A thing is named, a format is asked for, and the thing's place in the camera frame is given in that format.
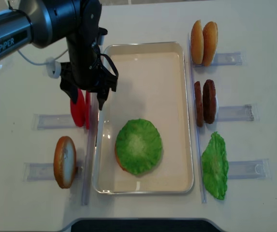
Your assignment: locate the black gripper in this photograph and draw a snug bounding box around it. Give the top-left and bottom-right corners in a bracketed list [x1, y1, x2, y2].
[60, 28, 118, 111]

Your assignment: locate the red tomato slice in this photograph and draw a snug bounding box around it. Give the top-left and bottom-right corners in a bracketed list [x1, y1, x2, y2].
[70, 89, 86, 127]
[85, 91, 90, 130]

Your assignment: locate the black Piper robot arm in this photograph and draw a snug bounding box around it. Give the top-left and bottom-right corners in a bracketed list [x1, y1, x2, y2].
[0, 0, 118, 108]

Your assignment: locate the clear holder for tomato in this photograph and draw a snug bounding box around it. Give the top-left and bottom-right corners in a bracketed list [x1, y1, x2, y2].
[31, 114, 76, 130]

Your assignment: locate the bottom bun slice under lettuce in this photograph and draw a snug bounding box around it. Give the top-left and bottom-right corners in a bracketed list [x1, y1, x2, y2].
[115, 145, 128, 172]

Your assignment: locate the green lettuce leaf on bun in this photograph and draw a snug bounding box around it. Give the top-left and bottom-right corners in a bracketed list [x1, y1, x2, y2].
[115, 118, 163, 175]

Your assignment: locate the brown meat patty left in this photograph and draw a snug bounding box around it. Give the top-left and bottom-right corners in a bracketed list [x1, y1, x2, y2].
[194, 81, 204, 128]

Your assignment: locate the brown meat patty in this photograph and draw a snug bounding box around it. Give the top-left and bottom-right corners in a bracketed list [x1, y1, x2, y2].
[194, 81, 204, 128]
[203, 79, 217, 124]

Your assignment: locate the brown meat patty right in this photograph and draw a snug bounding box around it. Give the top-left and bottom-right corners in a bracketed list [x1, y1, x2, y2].
[203, 79, 217, 124]

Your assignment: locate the green lettuce leaf upright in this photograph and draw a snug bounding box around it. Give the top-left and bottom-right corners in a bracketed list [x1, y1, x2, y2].
[202, 131, 229, 200]

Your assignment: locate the clear holder for patties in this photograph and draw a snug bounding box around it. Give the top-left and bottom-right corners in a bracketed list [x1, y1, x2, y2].
[215, 104, 259, 122]

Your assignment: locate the clear holder for lettuce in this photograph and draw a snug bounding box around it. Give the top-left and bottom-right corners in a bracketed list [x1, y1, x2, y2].
[228, 159, 271, 180]

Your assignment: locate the clear long strip left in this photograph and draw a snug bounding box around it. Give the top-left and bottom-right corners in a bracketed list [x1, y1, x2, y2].
[81, 93, 99, 206]

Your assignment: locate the clear long strip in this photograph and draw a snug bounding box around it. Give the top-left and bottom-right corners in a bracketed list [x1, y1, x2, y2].
[81, 93, 99, 206]
[188, 33, 206, 203]

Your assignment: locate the white rectangular tray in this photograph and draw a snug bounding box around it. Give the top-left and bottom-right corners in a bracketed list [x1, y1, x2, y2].
[92, 42, 194, 194]

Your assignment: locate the clear holder for left bun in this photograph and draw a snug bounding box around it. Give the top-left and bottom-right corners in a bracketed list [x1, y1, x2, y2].
[23, 161, 84, 181]

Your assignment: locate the clear long strip right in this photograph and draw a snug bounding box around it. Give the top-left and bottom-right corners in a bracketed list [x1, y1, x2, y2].
[188, 33, 206, 203]

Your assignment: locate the golden bun slice left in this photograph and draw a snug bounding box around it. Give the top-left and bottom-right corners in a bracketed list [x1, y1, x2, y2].
[190, 20, 204, 65]

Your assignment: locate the golden bun slice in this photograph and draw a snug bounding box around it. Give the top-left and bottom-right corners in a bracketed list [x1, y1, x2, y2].
[190, 20, 204, 65]
[202, 21, 218, 66]

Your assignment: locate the golden bun slice right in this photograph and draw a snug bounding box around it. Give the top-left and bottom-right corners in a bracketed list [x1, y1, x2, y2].
[202, 21, 218, 66]

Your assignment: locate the clear holder for buns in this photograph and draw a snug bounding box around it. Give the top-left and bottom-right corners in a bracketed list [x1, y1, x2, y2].
[210, 52, 246, 66]

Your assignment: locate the white cable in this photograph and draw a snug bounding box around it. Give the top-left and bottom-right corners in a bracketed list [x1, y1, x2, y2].
[16, 48, 69, 66]

